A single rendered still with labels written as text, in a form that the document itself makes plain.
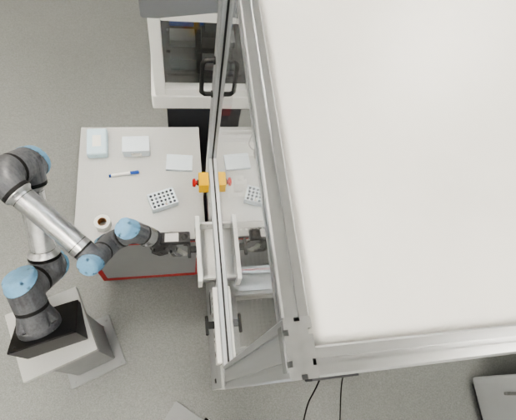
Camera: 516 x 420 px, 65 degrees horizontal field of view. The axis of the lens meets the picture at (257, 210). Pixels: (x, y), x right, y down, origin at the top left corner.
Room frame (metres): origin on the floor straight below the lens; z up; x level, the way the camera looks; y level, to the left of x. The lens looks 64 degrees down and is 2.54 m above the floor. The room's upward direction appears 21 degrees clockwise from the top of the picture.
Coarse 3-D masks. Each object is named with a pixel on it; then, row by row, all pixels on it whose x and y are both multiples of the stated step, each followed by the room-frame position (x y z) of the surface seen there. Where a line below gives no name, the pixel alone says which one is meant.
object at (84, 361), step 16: (96, 320) 0.19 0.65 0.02; (96, 336) 0.10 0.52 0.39; (112, 336) 0.14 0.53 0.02; (48, 352) -0.04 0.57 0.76; (64, 352) -0.02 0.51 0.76; (80, 352) 0.00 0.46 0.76; (96, 352) 0.03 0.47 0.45; (112, 352) 0.06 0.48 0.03; (32, 368) -0.11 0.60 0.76; (48, 368) -0.09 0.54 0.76; (64, 368) -0.08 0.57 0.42; (80, 368) -0.07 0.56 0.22; (96, 368) -0.04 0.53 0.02; (112, 368) -0.02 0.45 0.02; (80, 384) -0.14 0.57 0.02
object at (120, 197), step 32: (128, 128) 1.04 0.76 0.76; (160, 128) 1.10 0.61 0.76; (192, 128) 1.17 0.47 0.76; (96, 160) 0.81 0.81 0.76; (128, 160) 0.87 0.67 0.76; (160, 160) 0.93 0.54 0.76; (96, 192) 0.65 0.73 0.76; (128, 192) 0.71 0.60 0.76; (192, 192) 0.83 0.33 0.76; (160, 224) 0.62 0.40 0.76; (192, 224) 0.67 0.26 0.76; (128, 256) 0.49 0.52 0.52; (160, 256) 0.55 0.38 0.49; (192, 256) 0.62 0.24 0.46
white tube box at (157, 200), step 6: (156, 192) 0.74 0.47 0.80; (162, 192) 0.76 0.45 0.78; (168, 192) 0.77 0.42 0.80; (174, 192) 0.78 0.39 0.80; (150, 198) 0.71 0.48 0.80; (156, 198) 0.72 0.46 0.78; (162, 198) 0.73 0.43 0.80; (168, 198) 0.75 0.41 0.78; (174, 198) 0.75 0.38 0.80; (150, 204) 0.68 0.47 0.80; (156, 204) 0.69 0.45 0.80; (162, 204) 0.71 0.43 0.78; (168, 204) 0.71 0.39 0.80; (174, 204) 0.73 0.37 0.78; (156, 210) 0.67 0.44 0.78; (162, 210) 0.69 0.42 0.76
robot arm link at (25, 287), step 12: (12, 276) 0.15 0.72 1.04; (24, 276) 0.16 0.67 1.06; (36, 276) 0.18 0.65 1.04; (48, 276) 0.20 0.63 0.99; (12, 288) 0.11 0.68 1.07; (24, 288) 0.13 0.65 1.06; (36, 288) 0.14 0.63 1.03; (48, 288) 0.16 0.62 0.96; (12, 300) 0.08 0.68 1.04; (24, 300) 0.09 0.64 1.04; (36, 300) 0.11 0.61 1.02; (24, 312) 0.06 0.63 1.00
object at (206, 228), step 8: (200, 224) 0.64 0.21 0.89; (208, 224) 0.65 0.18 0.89; (200, 232) 0.62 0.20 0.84; (208, 232) 0.64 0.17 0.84; (208, 240) 0.60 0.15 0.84; (208, 248) 0.57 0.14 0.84; (208, 256) 0.53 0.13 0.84; (208, 264) 0.50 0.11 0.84; (208, 272) 0.47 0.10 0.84; (208, 280) 0.43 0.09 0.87
